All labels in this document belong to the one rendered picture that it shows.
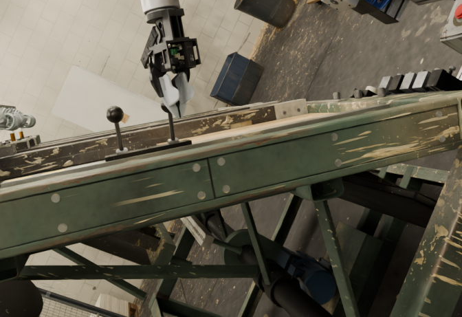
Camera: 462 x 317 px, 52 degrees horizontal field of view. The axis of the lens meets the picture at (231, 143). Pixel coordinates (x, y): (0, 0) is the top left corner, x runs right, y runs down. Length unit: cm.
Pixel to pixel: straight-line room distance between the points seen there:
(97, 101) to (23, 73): 176
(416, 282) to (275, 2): 512
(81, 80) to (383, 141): 463
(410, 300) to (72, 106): 467
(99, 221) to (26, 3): 618
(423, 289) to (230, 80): 496
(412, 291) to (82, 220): 72
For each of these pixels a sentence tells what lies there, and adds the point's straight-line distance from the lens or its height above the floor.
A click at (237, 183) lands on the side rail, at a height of 128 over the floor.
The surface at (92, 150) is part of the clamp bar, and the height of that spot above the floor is 153.
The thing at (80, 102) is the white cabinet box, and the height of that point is 182.
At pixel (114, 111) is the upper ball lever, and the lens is 104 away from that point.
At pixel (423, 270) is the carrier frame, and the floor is 79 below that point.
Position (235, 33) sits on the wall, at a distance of 699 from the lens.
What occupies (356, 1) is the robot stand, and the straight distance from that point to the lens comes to 183.
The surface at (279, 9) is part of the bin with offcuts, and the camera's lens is 603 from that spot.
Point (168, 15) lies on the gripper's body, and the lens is 93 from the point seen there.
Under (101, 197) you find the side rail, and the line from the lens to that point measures 85.
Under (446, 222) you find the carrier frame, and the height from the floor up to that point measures 79.
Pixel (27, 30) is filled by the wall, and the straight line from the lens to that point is 690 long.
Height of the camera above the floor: 155
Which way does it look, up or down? 15 degrees down
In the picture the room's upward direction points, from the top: 65 degrees counter-clockwise
